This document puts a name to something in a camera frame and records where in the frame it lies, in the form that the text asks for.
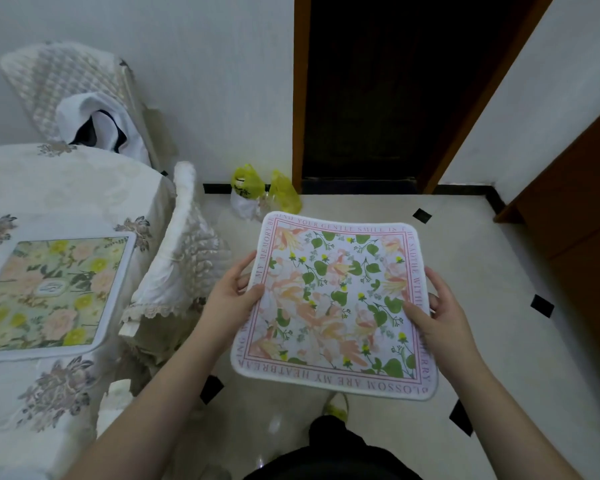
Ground person's right hand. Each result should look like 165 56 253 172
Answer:
402 267 487 379

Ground person's left hand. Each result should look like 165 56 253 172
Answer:
199 252 266 348

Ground white floral mat pink border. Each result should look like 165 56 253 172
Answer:
230 211 439 401

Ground person's right forearm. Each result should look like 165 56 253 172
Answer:
452 355 583 480

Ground person's left forearm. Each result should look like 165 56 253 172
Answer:
64 320 232 480

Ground chair with lace cream cover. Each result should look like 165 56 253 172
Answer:
119 161 232 368

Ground white plastic bag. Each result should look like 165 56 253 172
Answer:
229 191 267 222

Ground yellow plastic bag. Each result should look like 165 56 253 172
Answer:
231 164 267 200
268 170 303 216

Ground person's yellow slipper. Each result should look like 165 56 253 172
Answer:
322 392 351 423

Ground person's black trousers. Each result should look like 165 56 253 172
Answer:
242 416 423 480

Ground brown wooden cabinet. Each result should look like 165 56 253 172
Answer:
494 96 600 380

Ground green floral mat white border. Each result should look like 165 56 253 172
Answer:
0 231 137 364

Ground cream floral tablecloth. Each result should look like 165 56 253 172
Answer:
0 142 177 480

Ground white garment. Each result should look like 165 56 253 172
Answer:
55 92 152 166

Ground chair with quilted beige cover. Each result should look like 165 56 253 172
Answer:
0 41 167 171

